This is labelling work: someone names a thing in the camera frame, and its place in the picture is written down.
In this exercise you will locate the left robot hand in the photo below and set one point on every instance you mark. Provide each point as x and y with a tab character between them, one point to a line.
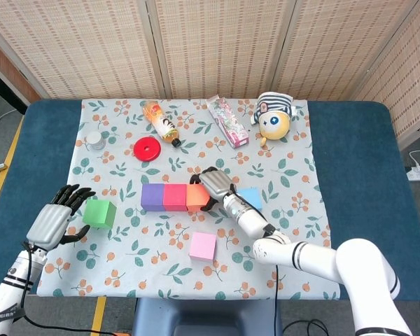
49	224

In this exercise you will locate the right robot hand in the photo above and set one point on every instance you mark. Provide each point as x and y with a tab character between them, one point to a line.
217	183

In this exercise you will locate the orange foam cube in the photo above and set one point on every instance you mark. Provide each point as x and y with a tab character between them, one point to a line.
196	201

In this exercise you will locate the blue foam cube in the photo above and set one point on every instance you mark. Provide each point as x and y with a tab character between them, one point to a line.
253	197

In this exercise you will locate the red foam cube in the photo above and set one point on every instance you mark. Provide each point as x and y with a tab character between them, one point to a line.
175	197

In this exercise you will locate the green foam cube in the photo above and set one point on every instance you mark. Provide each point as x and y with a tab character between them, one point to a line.
98	214

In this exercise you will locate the purple foam cube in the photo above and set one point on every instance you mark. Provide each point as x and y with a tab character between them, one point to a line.
153	197

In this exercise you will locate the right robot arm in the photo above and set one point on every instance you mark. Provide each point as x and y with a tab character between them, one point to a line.
301	253

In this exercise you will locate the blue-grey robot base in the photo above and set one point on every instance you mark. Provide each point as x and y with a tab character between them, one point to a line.
206	315

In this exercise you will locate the pink toothbrush package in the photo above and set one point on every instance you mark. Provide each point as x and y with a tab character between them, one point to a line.
227	122

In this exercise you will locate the pink foam cube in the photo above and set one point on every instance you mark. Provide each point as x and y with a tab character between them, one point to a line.
203	246

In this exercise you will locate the orange drink bottle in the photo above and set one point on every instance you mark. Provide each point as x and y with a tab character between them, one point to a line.
162	126

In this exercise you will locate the red plastic disc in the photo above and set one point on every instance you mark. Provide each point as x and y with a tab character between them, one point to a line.
141	154

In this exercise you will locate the yellow plush toy striped hat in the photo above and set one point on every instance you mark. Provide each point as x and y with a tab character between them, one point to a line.
273	122

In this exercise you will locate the small white jar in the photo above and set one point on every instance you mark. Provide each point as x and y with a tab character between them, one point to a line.
95	141

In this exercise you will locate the floral tablecloth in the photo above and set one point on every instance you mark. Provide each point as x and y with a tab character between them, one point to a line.
143	273

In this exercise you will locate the woven folding screen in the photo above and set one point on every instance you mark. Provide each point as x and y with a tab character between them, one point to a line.
213	45

